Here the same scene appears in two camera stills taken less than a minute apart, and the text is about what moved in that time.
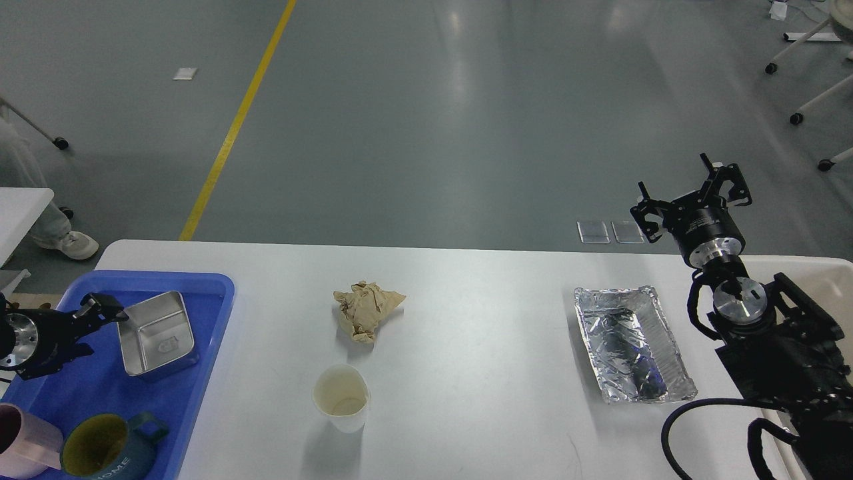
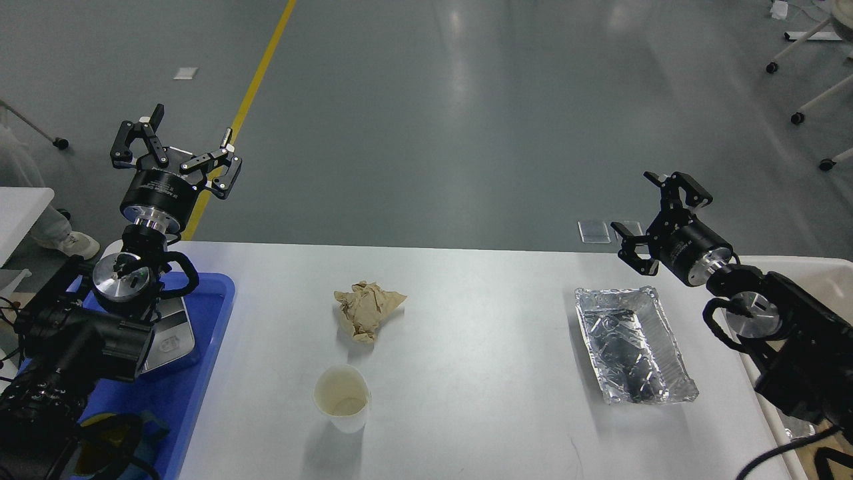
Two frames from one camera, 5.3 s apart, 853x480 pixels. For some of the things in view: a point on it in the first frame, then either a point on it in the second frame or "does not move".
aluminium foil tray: [631, 347] does not move
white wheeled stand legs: [797, 117] does not move
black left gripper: [33, 341] to [159, 193]
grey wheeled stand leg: [60, 143] does not move
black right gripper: [707, 232] to [685, 245]
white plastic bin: [827, 281] does not move
